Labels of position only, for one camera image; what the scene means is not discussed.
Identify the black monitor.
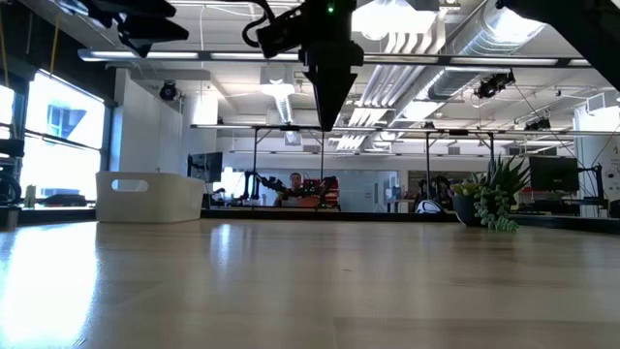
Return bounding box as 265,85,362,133
528,155,580,193
186,150,225,184

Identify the black white ball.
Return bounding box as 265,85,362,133
415,198,446,215

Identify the black ceiling camera cluster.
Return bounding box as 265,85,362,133
473,71,516,101

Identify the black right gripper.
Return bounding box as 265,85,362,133
298,0,364,133

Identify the red tool chest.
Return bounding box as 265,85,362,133
302,177,341,210

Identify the black table frame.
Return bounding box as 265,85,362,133
0,206,620,235

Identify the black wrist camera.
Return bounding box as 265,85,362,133
255,7,311,60

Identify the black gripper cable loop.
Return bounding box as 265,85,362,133
240,0,275,49

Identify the silver ventilation duct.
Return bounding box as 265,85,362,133
394,0,563,122

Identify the potted succulent plant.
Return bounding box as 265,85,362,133
450,153,532,233

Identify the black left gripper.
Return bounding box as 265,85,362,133
79,0,190,58

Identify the opaque white plastic bin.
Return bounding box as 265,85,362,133
95,170,207,225

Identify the black overhead light bar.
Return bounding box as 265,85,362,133
77,47,620,68

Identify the black round speaker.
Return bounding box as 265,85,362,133
158,80,178,102

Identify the person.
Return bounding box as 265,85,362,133
273,171,312,208

